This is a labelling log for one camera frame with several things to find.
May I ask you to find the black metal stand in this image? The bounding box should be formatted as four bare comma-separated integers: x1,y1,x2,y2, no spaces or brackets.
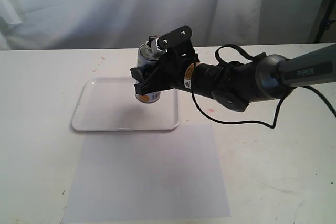
313,0,335,43

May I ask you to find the white backdrop curtain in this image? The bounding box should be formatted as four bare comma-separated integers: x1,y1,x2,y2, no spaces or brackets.
1,0,322,50

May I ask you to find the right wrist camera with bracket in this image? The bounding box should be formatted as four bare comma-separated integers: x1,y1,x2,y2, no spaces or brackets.
156,25,195,58

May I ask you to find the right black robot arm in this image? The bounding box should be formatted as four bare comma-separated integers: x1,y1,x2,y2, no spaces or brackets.
130,42,335,112

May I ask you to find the white rectangular plastic tray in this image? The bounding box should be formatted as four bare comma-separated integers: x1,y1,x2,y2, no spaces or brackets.
71,77,180,132

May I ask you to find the spray paint can with dots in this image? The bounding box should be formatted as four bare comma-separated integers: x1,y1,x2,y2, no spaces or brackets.
135,35,161,104

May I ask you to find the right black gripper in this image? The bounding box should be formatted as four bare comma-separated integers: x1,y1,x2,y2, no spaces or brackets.
130,52,200,95

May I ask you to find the white paper sheet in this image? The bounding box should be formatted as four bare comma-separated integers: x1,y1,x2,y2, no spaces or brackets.
64,125,230,223

